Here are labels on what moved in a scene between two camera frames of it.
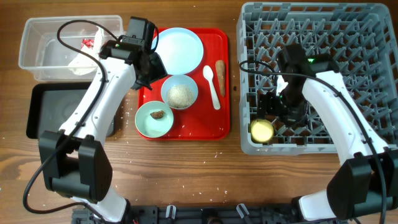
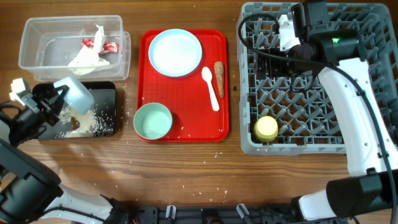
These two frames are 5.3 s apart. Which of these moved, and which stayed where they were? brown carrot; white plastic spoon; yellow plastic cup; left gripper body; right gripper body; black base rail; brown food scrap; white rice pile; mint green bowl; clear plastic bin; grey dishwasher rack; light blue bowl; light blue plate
Moved: white rice pile; right gripper body; brown food scrap; left gripper body; yellow plastic cup; light blue bowl
Stayed: mint green bowl; clear plastic bin; brown carrot; light blue plate; white plastic spoon; black base rail; grey dishwasher rack
